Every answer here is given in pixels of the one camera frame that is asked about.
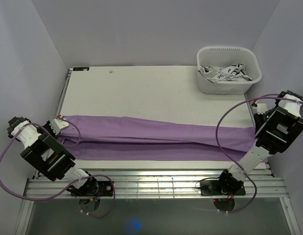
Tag purple trousers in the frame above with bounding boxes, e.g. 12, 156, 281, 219
60, 116, 254, 161

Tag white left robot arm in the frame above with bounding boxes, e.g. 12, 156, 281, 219
7, 117, 99, 196

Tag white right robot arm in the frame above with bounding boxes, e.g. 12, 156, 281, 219
216, 90, 303, 195

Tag black white printed trousers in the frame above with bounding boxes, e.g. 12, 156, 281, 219
198, 63, 253, 83

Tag black blue label sticker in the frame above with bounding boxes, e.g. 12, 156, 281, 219
73, 67, 89, 71

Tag white plastic basket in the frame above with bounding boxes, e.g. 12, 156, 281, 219
197, 47, 262, 95

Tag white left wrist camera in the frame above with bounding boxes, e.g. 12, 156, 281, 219
50, 115, 69, 135

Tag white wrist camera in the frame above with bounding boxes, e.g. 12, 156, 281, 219
251, 99, 268, 115
50, 115, 69, 135

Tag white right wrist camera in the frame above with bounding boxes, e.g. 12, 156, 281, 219
251, 99, 268, 115

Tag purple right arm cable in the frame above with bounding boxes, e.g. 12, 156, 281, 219
190, 94, 303, 214

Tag aluminium rail frame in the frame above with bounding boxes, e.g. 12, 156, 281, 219
14, 137, 302, 235

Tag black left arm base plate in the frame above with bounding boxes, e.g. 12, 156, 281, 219
67, 180, 113, 197

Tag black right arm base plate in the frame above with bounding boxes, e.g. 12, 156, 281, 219
195, 178, 246, 196

